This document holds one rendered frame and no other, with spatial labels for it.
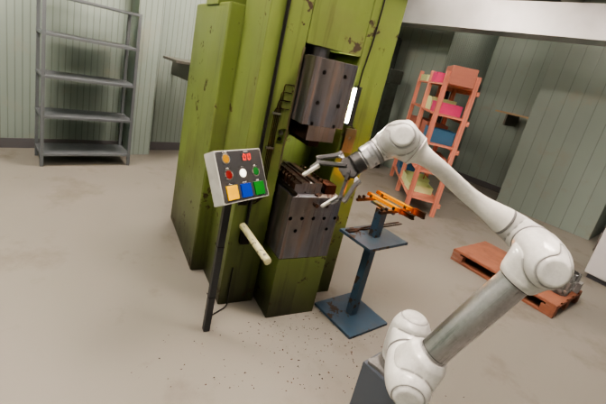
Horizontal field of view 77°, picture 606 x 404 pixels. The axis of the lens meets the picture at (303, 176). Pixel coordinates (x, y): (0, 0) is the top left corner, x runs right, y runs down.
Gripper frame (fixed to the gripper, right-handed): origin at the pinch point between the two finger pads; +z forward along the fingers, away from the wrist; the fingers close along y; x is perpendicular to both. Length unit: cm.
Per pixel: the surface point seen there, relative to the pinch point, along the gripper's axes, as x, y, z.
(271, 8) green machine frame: 42, -113, -26
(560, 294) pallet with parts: 300, 136, -129
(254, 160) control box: 61, -49, 26
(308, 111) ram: 75, -64, -14
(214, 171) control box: 39, -46, 43
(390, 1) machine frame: 85, -103, -95
